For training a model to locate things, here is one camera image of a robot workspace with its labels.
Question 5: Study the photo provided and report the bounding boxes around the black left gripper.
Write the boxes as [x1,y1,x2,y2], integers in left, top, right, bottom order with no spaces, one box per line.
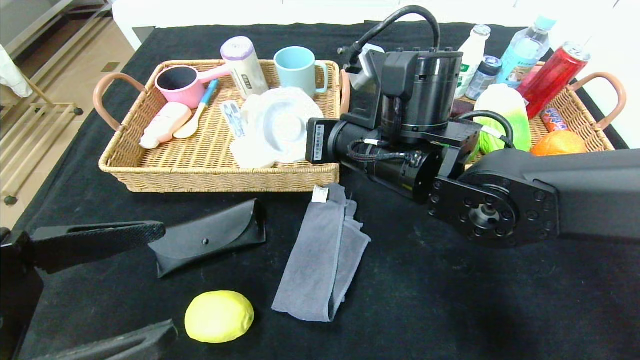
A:
[0,220,178,360]

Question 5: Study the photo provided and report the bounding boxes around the white plate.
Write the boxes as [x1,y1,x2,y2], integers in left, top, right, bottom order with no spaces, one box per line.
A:
[240,86,326,166]

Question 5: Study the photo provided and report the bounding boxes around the green white napa cabbage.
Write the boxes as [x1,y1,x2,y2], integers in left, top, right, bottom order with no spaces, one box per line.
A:
[472,83,532,155]

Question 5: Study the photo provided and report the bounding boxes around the yellow lemon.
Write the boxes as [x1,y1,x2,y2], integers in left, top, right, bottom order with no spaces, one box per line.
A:
[185,290,255,344]

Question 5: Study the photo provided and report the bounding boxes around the black glasses case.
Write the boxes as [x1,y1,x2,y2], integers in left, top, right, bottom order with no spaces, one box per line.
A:
[148,199,267,279]

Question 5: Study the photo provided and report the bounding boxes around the pink lotion bottle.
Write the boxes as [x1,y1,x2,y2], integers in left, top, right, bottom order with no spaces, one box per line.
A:
[139,102,193,150]

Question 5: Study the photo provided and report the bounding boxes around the gold metal rack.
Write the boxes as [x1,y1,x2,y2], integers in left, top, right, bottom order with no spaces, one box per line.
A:
[0,70,85,207]

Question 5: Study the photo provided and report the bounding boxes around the grey folded towel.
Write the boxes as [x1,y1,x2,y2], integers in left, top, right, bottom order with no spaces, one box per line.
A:
[272,183,372,323]

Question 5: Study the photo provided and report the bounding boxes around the clear cutlery case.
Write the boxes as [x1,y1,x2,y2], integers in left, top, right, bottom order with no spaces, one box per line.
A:
[220,101,251,140]

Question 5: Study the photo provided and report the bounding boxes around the white hanging cloth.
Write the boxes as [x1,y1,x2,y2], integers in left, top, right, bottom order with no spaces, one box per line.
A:
[0,42,21,99]

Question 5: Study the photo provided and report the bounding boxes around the beige tumbler purple lid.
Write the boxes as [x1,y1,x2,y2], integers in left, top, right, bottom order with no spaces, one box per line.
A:
[220,36,270,100]

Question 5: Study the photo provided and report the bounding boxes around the beige framed wooden bench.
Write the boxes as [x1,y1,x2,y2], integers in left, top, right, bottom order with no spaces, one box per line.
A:
[0,0,117,81]

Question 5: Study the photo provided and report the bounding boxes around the white table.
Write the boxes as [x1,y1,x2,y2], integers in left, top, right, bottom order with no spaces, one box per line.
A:
[113,0,531,53]

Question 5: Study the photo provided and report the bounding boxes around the teal mug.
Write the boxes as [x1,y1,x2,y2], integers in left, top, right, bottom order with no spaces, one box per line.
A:
[273,46,329,108]

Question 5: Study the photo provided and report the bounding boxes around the black tablecloth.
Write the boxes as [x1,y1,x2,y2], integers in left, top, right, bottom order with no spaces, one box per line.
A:
[0,22,640,360]

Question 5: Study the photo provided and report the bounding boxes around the small blue lid bottle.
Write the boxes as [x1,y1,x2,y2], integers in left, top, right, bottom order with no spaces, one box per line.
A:
[465,56,502,100]

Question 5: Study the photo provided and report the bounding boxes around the white milk bottle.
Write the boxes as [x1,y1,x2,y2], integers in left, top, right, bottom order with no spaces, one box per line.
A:
[454,24,491,98]

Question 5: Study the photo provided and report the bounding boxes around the orange fruit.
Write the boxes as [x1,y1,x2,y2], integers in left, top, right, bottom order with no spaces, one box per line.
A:
[531,130,587,157]

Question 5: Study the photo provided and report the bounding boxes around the orange blue candy roll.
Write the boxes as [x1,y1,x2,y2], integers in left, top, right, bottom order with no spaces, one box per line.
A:
[540,107,569,133]

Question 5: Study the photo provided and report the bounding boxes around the clear water bottle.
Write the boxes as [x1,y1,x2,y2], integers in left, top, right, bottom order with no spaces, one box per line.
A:
[497,15,557,88]

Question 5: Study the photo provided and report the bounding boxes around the red drink can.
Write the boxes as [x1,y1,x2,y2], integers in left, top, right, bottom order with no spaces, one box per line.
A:
[517,42,591,120]

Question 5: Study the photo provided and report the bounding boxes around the wicker basket brown handles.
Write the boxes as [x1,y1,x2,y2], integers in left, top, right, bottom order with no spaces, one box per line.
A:
[93,60,351,193]
[450,59,627,166]

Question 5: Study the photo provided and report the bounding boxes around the yellow spoon blue handle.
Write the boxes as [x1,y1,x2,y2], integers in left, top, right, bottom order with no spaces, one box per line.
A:
[173,80,220,140]

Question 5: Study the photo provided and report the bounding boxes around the pink cup with handle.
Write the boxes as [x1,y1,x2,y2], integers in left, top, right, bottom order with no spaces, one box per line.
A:
[155,65,232,110]

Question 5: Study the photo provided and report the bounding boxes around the black right camera cable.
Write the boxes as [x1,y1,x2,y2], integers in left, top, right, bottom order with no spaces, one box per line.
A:
[337,5,442,57]

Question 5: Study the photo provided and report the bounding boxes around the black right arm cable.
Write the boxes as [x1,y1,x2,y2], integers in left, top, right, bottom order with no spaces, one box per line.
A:
[456,110,516,151]

